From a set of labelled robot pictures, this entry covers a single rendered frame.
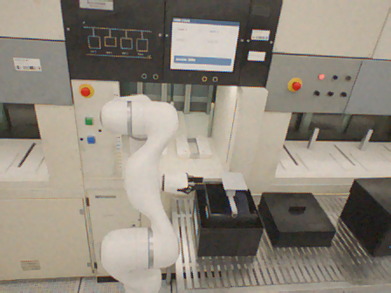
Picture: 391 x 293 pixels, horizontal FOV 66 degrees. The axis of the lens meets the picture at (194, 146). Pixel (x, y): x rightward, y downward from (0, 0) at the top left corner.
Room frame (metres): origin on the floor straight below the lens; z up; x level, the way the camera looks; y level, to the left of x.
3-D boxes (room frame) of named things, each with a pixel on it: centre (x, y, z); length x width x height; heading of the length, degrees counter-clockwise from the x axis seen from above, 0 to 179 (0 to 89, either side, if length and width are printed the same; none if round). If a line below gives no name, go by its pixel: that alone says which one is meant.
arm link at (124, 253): (0.61, 0.16, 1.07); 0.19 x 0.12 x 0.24; 102
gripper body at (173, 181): (1.03, 0.07, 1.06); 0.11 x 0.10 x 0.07; 97
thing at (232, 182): (1.06, -0.18, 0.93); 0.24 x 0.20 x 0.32; 8
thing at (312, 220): (1.17, -0.54, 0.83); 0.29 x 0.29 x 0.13; 8
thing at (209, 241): (1.06, -0.18, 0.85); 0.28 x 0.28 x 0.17; 8
